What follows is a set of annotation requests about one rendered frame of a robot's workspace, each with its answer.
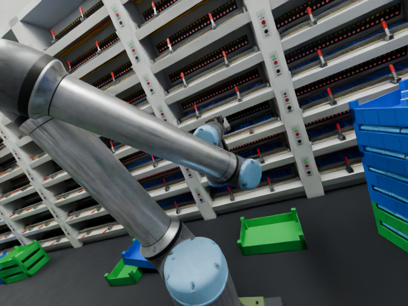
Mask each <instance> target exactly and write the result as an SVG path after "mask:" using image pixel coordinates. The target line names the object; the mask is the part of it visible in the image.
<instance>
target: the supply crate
mask: <svg viewBox="0 0 408 306"><path fill-rule="evenodd" d="M398 84H399V89H397V90H394V91H393V92H390V93H387V94H385V95H383V96H380V97H378V98H375V99H373V100H370V101H368V102H366V103H363V104H360V105H359V103H358V100H352V101H349V102H348V105H349V108H350V113H351V116H352V122H353V124H371V125H381V126H400V127H408V107H401V102H400V99H402V97H401V92H402V91H404V90H408V79H404V80H401V81H399V82H398Z"/></svg>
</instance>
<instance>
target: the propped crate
mask: <svg viewBox="0 0 408 306"><path fill-rule="evenodd" d="M121 255H122V258H123V262H124V264H125V265H131V266H136V267H143V268H151V269H156V268H155V267H154V266H153V265H152V264H150V263H149V262H148V261H147V260H146V259H145V258H144V257H143V256H142V255H141V254H140V242H139V241H138V240H137V239H136V240H135V241H134V243H133V244H132V245H131V246H130V248H129V249H128V250H127V251H124V252H122V254H121Z"/></svg>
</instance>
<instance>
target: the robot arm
mask: <svg viewBox="0 0 408 306"><path fill-rule="evenodd" d="M0 111H1V112H2V113H3V114H4V115H5V116H6V117H7V118H8V119H9V120H10V121H11V122H12V123H13V124H14V125H15V126H16V127H17V128H19V129H20V130H21V131H24V132H25V133H26V134H27V135H28V136H29V137H30V138H31V139H32V140H33V141H34V142H35V143H36V144H37V145H38V146H39V147H40V148H41V149H42V150H43V151H45V152H46V153H47V154H48V155H49V156H50V157H51V158H52V159H53V160H54V161H55V162H56V163H57V164H58V165H59V166H61V167H62V168H63V169H64V170H65V171H66V172H67V173H68V174H69V175H70V176H71V177H72V178H73V179H74V180H75V181H76V182H77V183H78V184H79V185H80V186H81V187H82V188H83V189H84V190H85V191H86V192H87V193H88V194H90V195H91V196H92V197H93V198H94V199H95V200H96V201H97V202H98V203H99V204H100V205H101V206H102V207H103V208H104V209H105V210H106V211H107V212H108V213H109V214H110V215H111V216H112V217H113V218H114V219H115V220H116V221H117V222H118V223H120V224H121V225H122V226H123V227H124V228H125V229H126V230H127V231H128V232H129V233H130V234H131V235H132V236H133V237H134V238H136V239H137V240H138V241H139V242H140V254H141V255H142V256H143V257H144V258H145V259H146V260H147V261H148V262H149V263H150V264H152V265H153V266H154V267H155V268H156V269H157V271H158V272H159V273H160V275H161V277H162V279H163V281H164V283H165V285H166V288H167V289H168V291H169V294H170V295H171V297H172V300H173V301H174V303H175V306H245V305H244V304H243V303H241V301H239V298H238V295H237V292H236V289H235V287H234V284H233V280H232V278H231V275H230V272H229V269H228V266H227V262H226V259H225V256H224V255H223V253H222V252H221V249H220V248H219V246H218V245H217V244H216V243H215V242H214V241H213V240H211V239H208V238H205V237H196V236H195V235H193V233H192V232H190V230H189V229H188V228H187V227H186V226H185V225H184V223H183V222H182V221H181V220H180V219H179V218H178V217H177V216H176V215H167V214H166V213H165V212H164V211H163V209H162V208H161V207H160V206H159V205H158V203H157V202H156V201H155V200H154V199H153V198H152V197H151V196H150V195H149V194H148V192H147V191H146V190H145V189H144V188H143V187H142V186H141V184H139V182H138V181H137V180H136V179H135V178H134V177H133V175H132V174H131V173H130V172H129V171H128V170H127V169H126V168H125V167H124V166H123V164H122V163H121V162H120V161H119V160H118V158H116V156H114V154H113V153H112V152H111V151H110V150H109V148H108V147H107V146H106V145H105V144H104V143H103V142H102V141H101V140H100V139H99V138H98V136H97V135H96V134H98V135H101V136H103V137H106V138H109V139H111V140H114V141H117V142H119V143H122V144H124V145H127V146H130V147H132V148H135V149H138V150H141V151H143V152H146V153H148V154H151V155H154V156H156V157H160V158H162V159H165V160H167V161H170V162H173V163H176V164H178V165H181V166H184V167H186V168H189V169H192V170H194V171H197V172H200V173H202V174H205V175H206V179H207V181H208V183H209V184H210V185H211V186H213V187H221V186H225V185H231V186H235V187H237V188H240V189H242V190H248V191H250V190H253V189H255V188H256V187H257V186H258V184H259V183H260V180H261V177H262V169H261V167H260V164H259V163H258V162H257V161H256V160H253V159H251V158H249V159H246V158H242V157H240V156H238V155H236V154H234V153H232V152H228V146H227V144H226V142H225V140H224V138H223V136H224V134H225V133H227V131H229V130H230V129H231V127H230V125H229V124H228V122H227V120H226V118H225V117H224V124H223V123H222V120H223V118H222V116H221V115H220V116H218V117H214V118H211V119H209V120H208V121H206V122H205V123H206V124H205V125H203V126H200V127H198V128H197V129H196V131H195V132H194V133H193V134H191V133H189V132H187V131H184V130H183V129H180V128H179V127H177V126H174V125H173V124H171V123H168V122H166V121H164V120H162V119H160V118H158V117H156V116H154V115H152V114H150V113H147V112H145V111H143V110H141V109H139V108H137V107H135V106H133V105H131V104H129V103H127V102H125V101H123V100H121V99H119V98H117V97H115V96H113V95H110V94H108V93H106V92H104V91H102V90H100V89H98V88H96V87H94V86H91V85H90V84H87V83H85V82H84V81H81V80H79V79H78V78H75V77H74V76H71V75H69V74H68V73H67V72H66V70H65V68H64V66H63V64H62V62H61V61H60V60H58V59H56V58H54V57H52V56H50V55H48V54H46V53H44V52H42V51H40V50H37V49H34V48H33V47H30V46H27V45H24V44H21V43H18V42H15V41H10V40H7V39H1V38H0Z"/></svg>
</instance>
